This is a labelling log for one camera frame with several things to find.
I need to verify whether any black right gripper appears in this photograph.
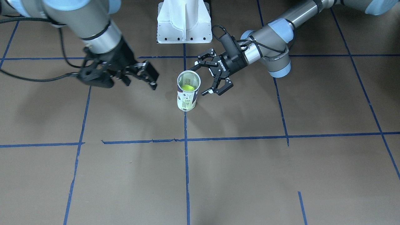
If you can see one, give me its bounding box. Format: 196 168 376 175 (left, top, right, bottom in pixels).
83 37 159 91

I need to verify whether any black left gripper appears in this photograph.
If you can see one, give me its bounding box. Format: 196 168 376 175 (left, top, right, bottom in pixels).
189 47 248 96

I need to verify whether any white tennis ball can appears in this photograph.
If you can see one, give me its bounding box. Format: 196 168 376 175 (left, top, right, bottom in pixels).
176 70 201 112

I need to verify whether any yellow tennis ball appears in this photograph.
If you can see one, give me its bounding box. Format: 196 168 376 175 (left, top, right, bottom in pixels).
181 84 196 92

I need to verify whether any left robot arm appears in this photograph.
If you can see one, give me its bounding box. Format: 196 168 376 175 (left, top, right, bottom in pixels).
190 0 397 96

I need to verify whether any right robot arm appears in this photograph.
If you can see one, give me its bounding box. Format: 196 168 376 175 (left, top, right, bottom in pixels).
1 0 159 90

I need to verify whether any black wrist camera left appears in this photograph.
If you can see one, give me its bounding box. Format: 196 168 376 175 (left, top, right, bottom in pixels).
218 33 242 58

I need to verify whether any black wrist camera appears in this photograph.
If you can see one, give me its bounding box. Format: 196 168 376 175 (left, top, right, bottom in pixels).
77 61 114 88
218 33 242 58

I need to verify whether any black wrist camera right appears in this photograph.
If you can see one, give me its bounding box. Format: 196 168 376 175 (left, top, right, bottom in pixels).
77 61 114 88

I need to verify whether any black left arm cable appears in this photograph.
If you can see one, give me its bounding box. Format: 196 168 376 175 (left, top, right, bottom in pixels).
211 25 296 55

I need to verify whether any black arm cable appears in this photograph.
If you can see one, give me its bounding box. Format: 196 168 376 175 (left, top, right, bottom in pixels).
211 25 296 55
0 16 91 83

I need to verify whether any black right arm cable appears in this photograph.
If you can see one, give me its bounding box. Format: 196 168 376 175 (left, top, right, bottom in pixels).
0 16 91 83

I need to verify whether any white camera mast with base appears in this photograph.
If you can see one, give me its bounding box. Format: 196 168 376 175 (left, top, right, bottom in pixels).
156 0 213 44

